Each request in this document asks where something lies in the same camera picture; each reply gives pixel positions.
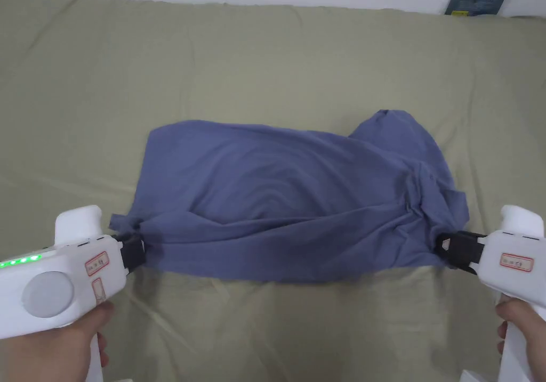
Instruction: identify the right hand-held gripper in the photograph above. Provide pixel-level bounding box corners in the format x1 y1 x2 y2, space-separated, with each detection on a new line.
435 205 546 382

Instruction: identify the blue shirt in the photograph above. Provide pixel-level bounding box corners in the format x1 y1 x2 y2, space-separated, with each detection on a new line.
108 109 470 284

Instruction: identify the person's right hand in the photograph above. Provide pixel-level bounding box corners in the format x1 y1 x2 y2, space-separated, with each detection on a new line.
494 294 546 359

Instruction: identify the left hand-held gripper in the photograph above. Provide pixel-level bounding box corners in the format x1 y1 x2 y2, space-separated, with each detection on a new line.
0 205 147 382

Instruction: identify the person's left hand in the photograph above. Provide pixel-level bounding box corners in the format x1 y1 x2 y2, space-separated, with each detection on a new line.
0 300 116 382

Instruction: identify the bed with pale green sheet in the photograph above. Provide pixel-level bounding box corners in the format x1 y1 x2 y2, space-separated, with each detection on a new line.
0 0 546 382

